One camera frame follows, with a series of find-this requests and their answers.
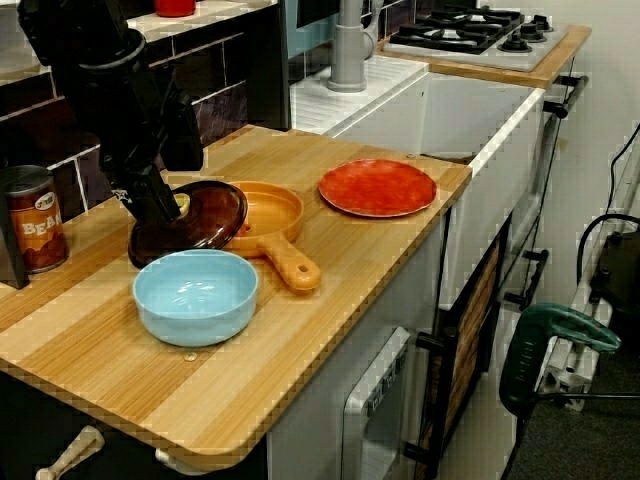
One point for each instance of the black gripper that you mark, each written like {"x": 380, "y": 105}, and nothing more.
{"x": 145, "y": 120}

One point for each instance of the brown glass lid yellow knob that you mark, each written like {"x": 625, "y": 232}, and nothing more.
{"x": 210, "y": 225}

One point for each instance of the red round plate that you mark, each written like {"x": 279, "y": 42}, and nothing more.
{"x": 377, "y": 187}

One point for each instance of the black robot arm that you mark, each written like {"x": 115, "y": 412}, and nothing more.
{"x": 75, "y": 25}

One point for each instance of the light blue bowl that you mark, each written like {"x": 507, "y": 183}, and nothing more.
{"x": 195, "y": 300}

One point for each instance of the brown beans can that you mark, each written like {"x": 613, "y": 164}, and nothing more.
{"x": 40, "y": 225}

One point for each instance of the orange toy frying pan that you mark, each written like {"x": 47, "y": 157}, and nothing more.
{"x": 275, "y": 210}

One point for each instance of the black cabinet panel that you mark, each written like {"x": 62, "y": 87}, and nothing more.
{"x": 267, "y": 65}

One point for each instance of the white plastic cup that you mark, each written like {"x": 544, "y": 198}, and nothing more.
{"x": 7, "y": 30}

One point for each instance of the grey toy faucet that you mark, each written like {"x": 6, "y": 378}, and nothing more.
{"x": 347, "y": 55}

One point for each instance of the white drawer knob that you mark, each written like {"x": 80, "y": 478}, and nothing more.
{"x": 172, "y": 460}

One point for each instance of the white dishwasher door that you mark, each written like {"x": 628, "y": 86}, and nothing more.
{"x": 375, "y": 400}

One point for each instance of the white toy sink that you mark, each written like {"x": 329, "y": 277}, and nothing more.
{"x": 450, "y": 115}

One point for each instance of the black burner grate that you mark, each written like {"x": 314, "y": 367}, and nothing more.
{"x": 450, "y": 30}

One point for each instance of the wood panel door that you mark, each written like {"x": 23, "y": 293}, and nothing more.
{"x": 475, "y": 325}

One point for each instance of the black stove knob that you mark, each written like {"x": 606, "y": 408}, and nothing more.
{"x": 529, "y": 32}
{"x": 516, "y": 44}
{"x": 543, "y": 22}

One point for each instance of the grey toy stove hob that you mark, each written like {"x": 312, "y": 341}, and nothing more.
{"x": 530, "y": 57}

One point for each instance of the green power drill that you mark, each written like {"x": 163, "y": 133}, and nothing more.
{"x": 550, "y": 325}

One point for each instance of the dark machine housing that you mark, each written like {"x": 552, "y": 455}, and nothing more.
{"x": 620, "y": 280}

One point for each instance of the aluminium frame rail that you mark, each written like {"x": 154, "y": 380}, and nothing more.
{"x": 565, "y": 375}

